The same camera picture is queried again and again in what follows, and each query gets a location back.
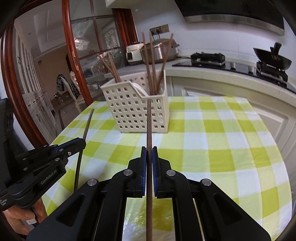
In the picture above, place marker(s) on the white plastic spoon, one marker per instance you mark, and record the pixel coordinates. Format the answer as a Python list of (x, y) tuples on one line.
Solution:
[(140, 89)]

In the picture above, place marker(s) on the person's left hand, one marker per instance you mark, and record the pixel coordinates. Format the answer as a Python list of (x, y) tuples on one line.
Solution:
[(15, 215)]

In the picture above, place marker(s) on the white ornate chair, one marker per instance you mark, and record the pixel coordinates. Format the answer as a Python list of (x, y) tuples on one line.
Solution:
[(63, 83)]

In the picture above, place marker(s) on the silver rice cooker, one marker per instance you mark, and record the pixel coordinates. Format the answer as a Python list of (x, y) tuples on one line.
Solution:
[(160, 49)]

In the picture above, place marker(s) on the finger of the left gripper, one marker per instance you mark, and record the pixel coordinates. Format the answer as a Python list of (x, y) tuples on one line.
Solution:
[(69, 148)]

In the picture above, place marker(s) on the black gas hob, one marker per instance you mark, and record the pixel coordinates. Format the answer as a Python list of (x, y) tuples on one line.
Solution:
[(260, 70)]

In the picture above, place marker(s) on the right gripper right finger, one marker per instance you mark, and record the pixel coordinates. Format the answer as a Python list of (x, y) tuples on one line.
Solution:
[(163, 187)]

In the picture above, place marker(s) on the white upper cabinets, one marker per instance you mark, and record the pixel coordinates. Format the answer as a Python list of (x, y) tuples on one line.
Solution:
[(133, 4)]

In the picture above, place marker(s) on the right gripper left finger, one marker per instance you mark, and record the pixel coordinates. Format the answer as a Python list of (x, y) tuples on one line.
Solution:
[(136, 181)]

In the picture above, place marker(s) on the black range hood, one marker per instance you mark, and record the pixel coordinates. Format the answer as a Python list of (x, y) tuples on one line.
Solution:
[(256, 13)]

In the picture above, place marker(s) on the white electric pressure cooker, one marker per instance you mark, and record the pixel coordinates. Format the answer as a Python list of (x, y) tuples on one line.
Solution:
[(133, 54)]

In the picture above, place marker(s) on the cream perforated utensil basket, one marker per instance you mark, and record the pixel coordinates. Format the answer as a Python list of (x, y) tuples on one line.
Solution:
[(129, 108)]

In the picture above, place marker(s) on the black wok with lid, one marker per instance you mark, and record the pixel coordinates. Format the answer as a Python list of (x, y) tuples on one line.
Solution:
[(272, 57)]

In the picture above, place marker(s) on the green checked tablecloth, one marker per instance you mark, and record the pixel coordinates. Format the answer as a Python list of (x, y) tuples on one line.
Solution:
[(219, 138)]

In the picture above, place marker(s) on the wall power socket strip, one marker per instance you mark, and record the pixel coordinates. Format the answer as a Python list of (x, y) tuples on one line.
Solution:
[(160, 29)]

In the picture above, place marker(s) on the red framed glass door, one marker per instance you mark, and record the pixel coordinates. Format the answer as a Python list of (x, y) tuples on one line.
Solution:
[(46, 38)]

